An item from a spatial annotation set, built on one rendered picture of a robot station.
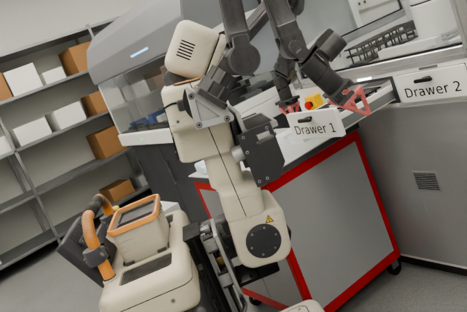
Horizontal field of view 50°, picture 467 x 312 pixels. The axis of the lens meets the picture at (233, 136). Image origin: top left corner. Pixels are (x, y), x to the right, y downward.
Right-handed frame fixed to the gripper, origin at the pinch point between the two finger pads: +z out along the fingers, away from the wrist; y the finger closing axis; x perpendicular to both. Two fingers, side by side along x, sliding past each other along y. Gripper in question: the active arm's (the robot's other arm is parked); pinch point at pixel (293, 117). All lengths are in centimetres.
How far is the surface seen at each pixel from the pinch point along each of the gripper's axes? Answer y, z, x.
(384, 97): -42.8, 0.4, -7.2
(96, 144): 356, 6, -70
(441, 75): -68, -4, -7
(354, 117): -39.7, 1.5, 11.0
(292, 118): -15.1, -3.9, 16.3
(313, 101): -0.7, -2.3, -15.7
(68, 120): 352, -29, -51
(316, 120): -28.5, -1.9, 18.6
